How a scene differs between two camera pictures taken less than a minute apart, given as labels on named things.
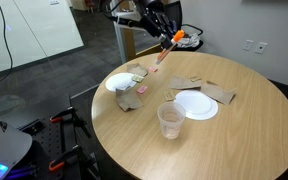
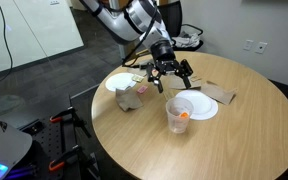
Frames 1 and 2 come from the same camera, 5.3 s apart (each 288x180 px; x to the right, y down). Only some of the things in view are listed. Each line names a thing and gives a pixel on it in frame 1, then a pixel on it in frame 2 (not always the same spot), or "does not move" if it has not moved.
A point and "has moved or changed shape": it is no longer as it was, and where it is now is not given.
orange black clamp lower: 87,163 does not move
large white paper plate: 119,80 does not move
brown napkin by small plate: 219,93 does not move
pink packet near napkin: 142,89 does not move
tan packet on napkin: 195,78 does not move
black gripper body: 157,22 → 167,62
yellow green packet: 137,78 does not move
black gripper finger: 166,42 → 160,86
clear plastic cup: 171,115 has moved or changed shape
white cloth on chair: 192,40 does not move
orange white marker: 173,43 → 184,114
